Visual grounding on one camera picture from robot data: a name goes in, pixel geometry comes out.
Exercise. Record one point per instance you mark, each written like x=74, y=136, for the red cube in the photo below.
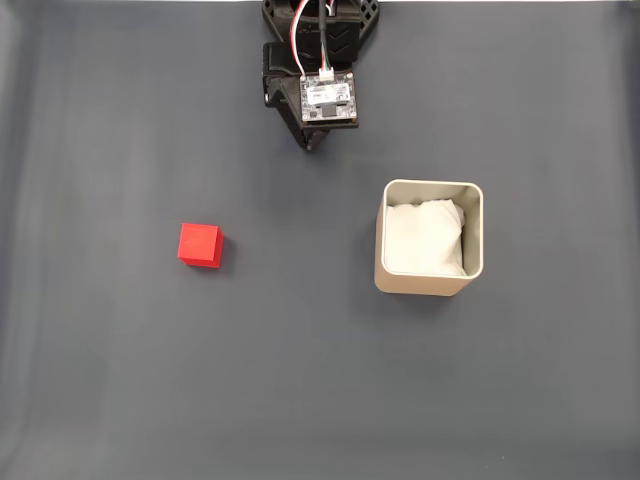
x=199, y=245

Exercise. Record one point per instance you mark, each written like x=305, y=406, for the beige square metal box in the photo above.
x=425, y=286

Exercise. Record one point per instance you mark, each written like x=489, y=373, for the white tissue paper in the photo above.
x=422, y=240

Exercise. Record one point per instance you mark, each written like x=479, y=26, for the camera circuit board with mount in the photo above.
x=330, y=97

